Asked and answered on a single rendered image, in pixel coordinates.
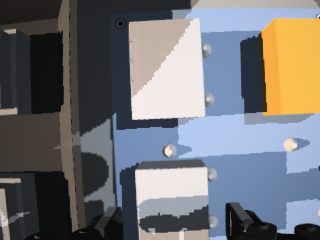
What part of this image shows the orange rectangular block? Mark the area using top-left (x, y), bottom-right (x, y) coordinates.
top-left (258, 18), bottom-right (320, 115)

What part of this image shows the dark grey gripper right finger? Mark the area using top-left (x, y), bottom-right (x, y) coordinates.
top-left (225, 202), bottom-right (320, 240)

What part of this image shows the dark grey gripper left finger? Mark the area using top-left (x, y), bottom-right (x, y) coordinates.
top-left (23, 207), bottom-right (124, 240)

